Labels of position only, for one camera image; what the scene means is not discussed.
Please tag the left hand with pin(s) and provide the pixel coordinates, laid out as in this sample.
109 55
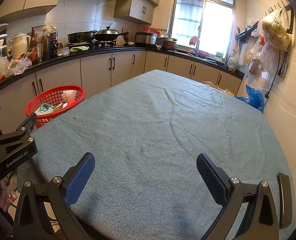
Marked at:
4 200

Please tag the pink plastic bag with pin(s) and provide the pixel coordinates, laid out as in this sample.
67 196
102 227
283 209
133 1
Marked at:
68 95

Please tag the grey blue tablecloth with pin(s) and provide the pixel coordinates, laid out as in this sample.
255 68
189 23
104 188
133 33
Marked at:
146 134

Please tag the green cartoon tissue pack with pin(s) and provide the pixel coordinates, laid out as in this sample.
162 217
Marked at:
45 108

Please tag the dark soy sauce bottle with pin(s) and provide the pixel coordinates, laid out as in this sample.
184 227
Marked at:
53 42

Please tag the red plastic mesh basket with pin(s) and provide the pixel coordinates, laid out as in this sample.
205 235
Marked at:
53 97

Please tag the red label sauce bottle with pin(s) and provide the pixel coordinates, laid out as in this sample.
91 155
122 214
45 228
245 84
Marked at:
33 47

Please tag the dark cooking pot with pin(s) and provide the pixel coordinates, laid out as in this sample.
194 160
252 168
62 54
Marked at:
167 43

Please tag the hanging bag of food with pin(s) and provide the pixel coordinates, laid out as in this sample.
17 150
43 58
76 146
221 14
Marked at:
273 28

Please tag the blue plastic bag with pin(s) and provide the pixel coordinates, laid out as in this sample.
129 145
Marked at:
254 98

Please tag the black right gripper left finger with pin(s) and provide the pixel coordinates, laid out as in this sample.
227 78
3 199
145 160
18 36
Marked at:
31 218

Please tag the green cloth on counter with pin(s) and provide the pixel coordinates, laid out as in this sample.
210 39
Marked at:
77 49

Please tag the white electric kettle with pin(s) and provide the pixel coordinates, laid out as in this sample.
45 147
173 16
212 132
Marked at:
18 45

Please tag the sink faucet with pink cloth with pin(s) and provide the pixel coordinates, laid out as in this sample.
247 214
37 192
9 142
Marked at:
194 42

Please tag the black frying pan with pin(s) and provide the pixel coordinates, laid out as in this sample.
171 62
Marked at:
82 36

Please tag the clear plastic bags on counter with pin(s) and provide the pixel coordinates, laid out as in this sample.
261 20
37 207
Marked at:
14 67

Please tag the black lidded wok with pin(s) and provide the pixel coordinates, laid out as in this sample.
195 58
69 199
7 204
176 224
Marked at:
108 34

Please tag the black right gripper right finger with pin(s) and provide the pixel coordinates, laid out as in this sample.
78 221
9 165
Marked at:
260 218

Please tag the yellow plastic bag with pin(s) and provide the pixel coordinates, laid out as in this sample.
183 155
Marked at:
210 84

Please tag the black curved tray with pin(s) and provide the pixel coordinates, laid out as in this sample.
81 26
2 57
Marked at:
285 200

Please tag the silver rice cooker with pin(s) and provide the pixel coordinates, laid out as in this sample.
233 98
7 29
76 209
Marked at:
145 39

